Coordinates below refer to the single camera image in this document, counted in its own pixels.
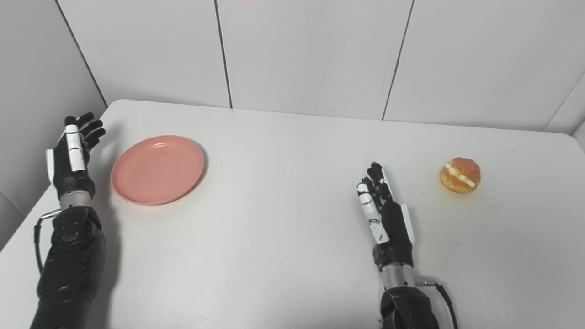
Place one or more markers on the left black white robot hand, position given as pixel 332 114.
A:
pixel 73 155

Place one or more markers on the pink round plate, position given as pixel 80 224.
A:
pixel 157 169

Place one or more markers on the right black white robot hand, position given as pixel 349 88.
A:
pixel 388 219

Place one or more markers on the cream puff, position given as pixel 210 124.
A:
pixel 460 175

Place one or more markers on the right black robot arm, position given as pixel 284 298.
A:
pixel 406 301

